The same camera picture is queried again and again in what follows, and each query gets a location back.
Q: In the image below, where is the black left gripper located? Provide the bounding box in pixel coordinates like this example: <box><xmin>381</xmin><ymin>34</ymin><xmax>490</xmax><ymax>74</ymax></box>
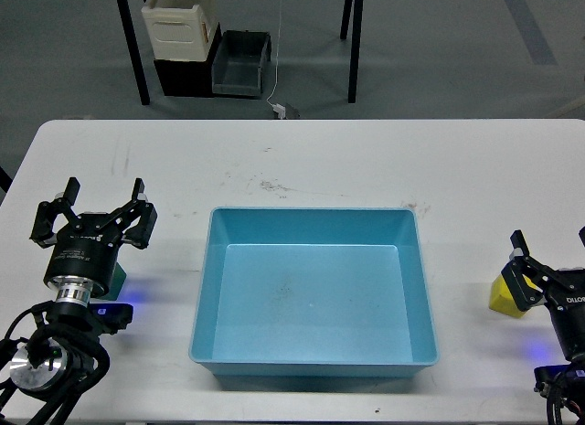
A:
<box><xmin>30</xmin><ymin>177</ymin><xmax>157</xmax><ymax>295</ymax></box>

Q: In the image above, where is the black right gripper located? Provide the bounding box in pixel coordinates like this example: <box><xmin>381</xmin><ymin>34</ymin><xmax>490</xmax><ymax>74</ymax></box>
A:
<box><xmin>501</xmin><ymin>227</ymin><xmax>585</xmax><ymax>362</ymax></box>

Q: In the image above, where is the green block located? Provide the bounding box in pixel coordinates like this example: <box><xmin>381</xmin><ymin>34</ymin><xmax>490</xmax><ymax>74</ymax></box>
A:
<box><xmin>99</xmin><ymin>262</ymin><xmax>127</xmax><ymax>301</ymax></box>

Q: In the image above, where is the yellow block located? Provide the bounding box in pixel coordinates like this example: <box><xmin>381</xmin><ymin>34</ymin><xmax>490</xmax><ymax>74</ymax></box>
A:
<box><xmin>488</xmin><ymin>274</ymin><xmax>527</xmax><ymax>318</ymax></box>

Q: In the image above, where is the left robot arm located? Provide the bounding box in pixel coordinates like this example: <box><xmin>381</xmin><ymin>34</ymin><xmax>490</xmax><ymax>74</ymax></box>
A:
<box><xmin>1</xmin><ymin>177</ymin><xmax>157</xmax><ymax>424</ymax></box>

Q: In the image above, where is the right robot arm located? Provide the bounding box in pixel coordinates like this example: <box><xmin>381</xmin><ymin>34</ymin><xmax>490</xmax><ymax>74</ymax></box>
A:
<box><xmin>502</xmin><ymin>229</ymin><xmax>584</xmax><ymax>424</ymax></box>

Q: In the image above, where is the blue plastic box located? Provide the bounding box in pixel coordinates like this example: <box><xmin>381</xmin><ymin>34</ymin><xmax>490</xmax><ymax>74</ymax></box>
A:
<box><xmin>189</xmin><ymin>207</ymin><xmax>439</xmax><ymax>377</ymax></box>

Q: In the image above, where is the black table leg left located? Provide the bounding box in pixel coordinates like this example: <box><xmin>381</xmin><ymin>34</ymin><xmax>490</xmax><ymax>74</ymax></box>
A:
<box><xmin>116</xmin><ymin>0</ymin><xmax>150</xmax><ymax>106</ymax></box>

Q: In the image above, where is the black table leg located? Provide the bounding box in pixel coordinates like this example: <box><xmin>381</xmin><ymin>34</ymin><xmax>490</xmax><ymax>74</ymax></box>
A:
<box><xmin>339</xmin><ymin>0</ymin><xmax>364</xmax><ymax>103</ymax></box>
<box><xmin>116</xmin><ymin>0</ymin><xmax>150</xmax><ymax>106</ymax></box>

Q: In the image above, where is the black crate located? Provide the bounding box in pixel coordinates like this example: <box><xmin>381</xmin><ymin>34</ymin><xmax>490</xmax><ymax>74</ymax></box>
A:
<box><xmin>154</xmin><ymin>26</ymin><xmax>222</xmax><ymax>98</ymax></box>

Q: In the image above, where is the grey plastic bin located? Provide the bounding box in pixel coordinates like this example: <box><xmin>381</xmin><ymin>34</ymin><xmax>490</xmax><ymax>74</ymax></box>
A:
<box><xmin>211</xmin><ymin>30</ymin><xmax>271</xmax><ymax>99</ymax></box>

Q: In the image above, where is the cream plastic crate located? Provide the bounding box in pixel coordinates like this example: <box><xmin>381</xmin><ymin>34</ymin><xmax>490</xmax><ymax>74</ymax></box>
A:
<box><xmin>142</xmin><ymin>0</ymin><xmax>218</xmax><ymax>62</ymax></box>

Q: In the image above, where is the white power adapter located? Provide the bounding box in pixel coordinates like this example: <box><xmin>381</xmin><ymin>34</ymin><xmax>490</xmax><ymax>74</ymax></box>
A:
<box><xmin>272</xmin><ymin>103</ymin><xmax>286</xmax><ymax>120</ymax></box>

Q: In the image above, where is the black table leg right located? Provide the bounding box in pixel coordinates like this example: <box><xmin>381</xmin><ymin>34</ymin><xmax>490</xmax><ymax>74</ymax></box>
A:
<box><xmin>339</xmin><ymin>0</ymin><xmax>364</xmax><ymax>103</ymax></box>

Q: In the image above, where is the white cable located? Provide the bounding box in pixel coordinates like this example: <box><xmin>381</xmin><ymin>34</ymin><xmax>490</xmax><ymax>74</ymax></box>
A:
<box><xmin>266</xmin><ymin>0</ymin><xmax>282</xmax><ymax>107</ymax></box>

